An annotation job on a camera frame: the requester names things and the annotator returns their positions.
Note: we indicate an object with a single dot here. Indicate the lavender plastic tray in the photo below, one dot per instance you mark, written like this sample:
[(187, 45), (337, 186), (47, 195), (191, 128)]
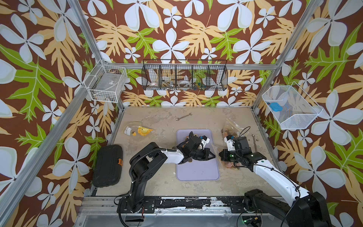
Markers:
[(197, 170)]

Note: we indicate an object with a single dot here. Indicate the silver wrench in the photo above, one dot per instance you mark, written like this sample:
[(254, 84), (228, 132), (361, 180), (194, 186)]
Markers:
[(179, 118)]

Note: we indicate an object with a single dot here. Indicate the black wire basket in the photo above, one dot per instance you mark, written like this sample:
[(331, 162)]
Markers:
[(175, 74)]

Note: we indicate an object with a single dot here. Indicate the black tool case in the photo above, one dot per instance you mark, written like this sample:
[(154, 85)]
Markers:
[(108, 167)]

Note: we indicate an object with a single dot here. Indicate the white wire basket left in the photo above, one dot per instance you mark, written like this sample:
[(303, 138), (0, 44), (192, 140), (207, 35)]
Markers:
[(105, 82)]

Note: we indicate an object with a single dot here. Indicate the clear bag of donuts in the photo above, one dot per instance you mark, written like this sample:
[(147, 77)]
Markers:
[(227, 164)]

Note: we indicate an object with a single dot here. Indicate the ziploc bag with cookies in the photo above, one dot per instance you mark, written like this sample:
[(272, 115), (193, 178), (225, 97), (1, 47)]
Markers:
[(136, 129)]

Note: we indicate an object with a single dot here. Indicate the pile of poured cookies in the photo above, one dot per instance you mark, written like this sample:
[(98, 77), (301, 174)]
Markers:
[(193, 142)]

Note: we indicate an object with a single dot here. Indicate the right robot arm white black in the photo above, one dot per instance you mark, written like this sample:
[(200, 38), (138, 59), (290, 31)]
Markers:
[(300, 207)]

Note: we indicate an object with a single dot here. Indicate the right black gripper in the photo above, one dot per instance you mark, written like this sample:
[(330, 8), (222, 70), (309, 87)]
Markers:
[(223, 156)]

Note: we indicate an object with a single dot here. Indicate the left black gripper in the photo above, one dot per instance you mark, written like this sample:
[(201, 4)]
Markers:
[(205, 154)]

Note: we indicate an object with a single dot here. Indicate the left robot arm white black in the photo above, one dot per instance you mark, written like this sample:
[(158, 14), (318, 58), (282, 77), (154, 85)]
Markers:
[(145, 164)]

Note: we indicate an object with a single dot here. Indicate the blue object in basket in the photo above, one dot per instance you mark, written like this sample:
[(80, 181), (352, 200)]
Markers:
[(276, 107)]

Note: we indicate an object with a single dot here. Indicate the metal rod tool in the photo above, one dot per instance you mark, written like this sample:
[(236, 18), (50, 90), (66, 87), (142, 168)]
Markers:
[(254, 142)]

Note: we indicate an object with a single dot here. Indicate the black mounting rail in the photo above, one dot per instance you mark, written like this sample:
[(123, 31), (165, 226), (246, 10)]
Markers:
[(198, 203)]

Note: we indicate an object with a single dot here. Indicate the white mesh basket right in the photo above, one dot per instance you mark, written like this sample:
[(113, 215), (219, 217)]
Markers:
[(299, 108)]

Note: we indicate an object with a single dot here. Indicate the clear bag of cookies back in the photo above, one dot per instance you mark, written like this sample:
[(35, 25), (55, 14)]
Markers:
[(233, 129)]

